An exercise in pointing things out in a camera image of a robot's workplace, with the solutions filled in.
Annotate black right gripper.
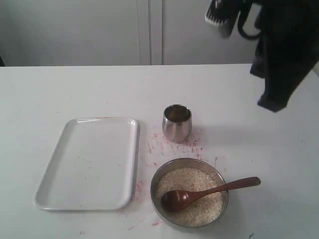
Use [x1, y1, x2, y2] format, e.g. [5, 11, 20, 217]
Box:
[257, 0, 319, 113]

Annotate brown wooden spoon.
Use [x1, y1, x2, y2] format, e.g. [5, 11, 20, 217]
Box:
[161, 177, 261, 212]

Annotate stainless steel cup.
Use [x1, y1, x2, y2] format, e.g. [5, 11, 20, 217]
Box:
[162, 104, 192, 143]

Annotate steel bowl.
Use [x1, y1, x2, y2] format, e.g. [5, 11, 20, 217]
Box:
[150, 158, 228, 230]

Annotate beige granular grain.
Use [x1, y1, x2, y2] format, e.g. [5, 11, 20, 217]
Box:
[155, 167, 223, 227]

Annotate white rectangular plastic tray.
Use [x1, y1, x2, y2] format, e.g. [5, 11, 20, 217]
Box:
[33, 118, 139, 211]

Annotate white cabinet doors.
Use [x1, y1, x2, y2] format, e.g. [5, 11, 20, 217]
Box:
[0, 0, 257, 66]

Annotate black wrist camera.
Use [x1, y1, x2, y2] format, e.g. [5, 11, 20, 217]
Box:
[205, 0, 240, 38]

